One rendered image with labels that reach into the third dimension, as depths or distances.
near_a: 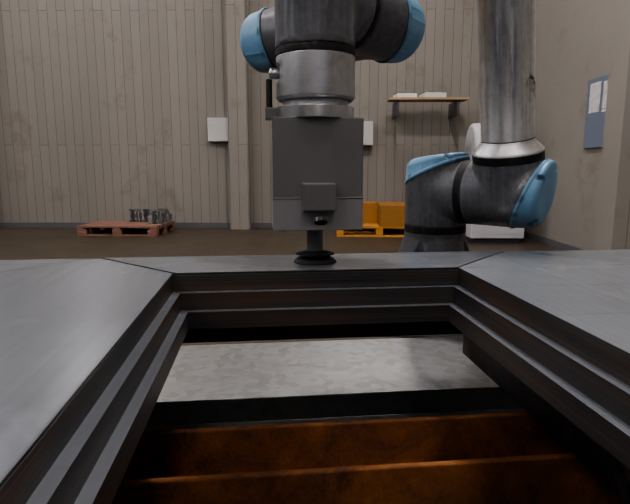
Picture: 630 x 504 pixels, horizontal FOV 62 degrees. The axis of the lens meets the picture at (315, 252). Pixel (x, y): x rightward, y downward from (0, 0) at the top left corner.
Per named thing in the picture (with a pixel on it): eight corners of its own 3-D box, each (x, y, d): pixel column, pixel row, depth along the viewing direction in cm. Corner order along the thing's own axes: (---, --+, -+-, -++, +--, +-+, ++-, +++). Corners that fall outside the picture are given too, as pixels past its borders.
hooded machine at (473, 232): (524, 244, 654) (533, 120, 629) (471, 244, 655) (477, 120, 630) (503, 236, 730) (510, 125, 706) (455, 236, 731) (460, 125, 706)
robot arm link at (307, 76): (362, 50, 46) (269, 48, 45) (361, 104, 46) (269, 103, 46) (348, 66, 53) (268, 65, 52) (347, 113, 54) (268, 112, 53)
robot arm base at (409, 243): (385, 266, 109) (386, 219, 107) (454, 264, 111) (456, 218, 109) (408, 284, 94) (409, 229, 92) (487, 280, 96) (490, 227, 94)
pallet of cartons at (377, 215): (413, 229, 806) (414, 201, 799) (424, 237, 721) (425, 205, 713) (334, 229, 807) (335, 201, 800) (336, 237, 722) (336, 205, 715)
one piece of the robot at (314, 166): (264, 67, 43) (267, 262, 46) (371, 69, 44) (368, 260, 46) (264, 85, 53) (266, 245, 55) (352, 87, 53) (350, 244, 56)
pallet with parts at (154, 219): (176, 229, 810) (175, 208, 805) (159, 236, 729) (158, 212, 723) (100, 229, 812) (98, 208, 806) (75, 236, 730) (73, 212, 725)
